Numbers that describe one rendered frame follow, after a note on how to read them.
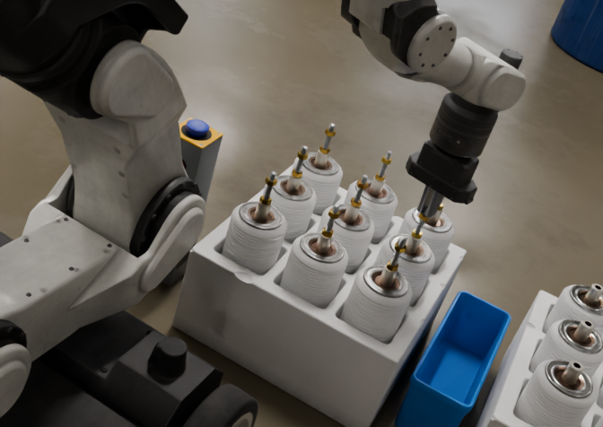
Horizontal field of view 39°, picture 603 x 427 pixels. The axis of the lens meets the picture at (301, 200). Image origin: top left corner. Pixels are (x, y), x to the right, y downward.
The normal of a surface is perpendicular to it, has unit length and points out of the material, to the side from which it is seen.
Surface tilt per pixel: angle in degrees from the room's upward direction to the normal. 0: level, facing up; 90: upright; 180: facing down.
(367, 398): 90
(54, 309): 90
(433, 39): 91
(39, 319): 90
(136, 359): 0
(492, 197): 0
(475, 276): 0
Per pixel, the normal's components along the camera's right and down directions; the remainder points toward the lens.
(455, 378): 0.25, -0.80
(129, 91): 0.84, 0.46
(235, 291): -0.44, 0.40
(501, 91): 0.62, 0.57
